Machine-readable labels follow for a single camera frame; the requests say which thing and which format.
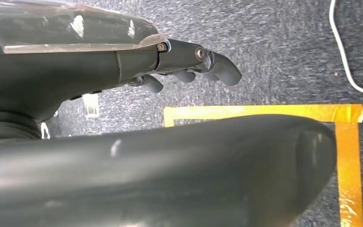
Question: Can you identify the yellow floor tape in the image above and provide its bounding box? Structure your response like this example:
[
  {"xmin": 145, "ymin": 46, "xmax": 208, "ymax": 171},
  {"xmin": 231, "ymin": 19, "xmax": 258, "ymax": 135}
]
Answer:
[{"xmin": 164, "ymin": 104, "xmax": 363, "ymax": 227}]

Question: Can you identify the white floor cable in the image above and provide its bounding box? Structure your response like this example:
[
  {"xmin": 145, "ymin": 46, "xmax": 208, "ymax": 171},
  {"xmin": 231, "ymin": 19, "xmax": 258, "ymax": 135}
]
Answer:
[{"xmin": 328, "ymin": 0, "xmax": 363, "ymax": 96}]

